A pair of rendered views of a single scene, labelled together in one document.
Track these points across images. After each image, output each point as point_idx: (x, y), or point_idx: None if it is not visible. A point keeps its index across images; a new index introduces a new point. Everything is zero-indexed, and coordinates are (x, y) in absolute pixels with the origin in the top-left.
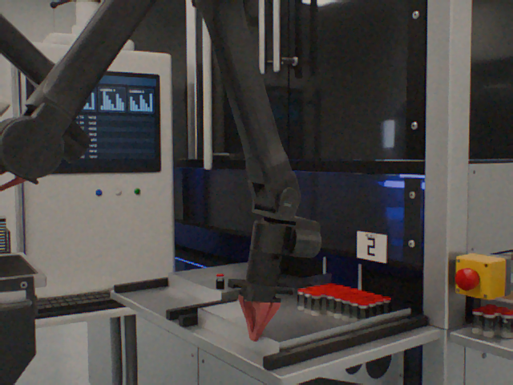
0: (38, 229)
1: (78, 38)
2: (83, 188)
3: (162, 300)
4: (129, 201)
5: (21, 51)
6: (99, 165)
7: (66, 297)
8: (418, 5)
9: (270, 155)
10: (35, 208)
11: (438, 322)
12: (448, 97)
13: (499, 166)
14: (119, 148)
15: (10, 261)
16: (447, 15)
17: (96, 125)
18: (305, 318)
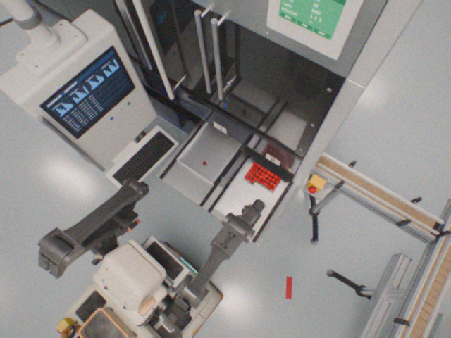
0: (94, 149)
1: (204, 282)
2: (103, 122)
3: (185, 182)
4: (127, 110)
5: (118, 209)
6: (106, 110)
7: (128, 168)
8: (315, 123)
9: (254, 220)
10: (89, 145)
11: (297, 184)
12: (320, 155)
13: None
14: (111, 96)
15: (158, 251)
16: (329, 138)
17: (94, 97)
18: (250, 189)
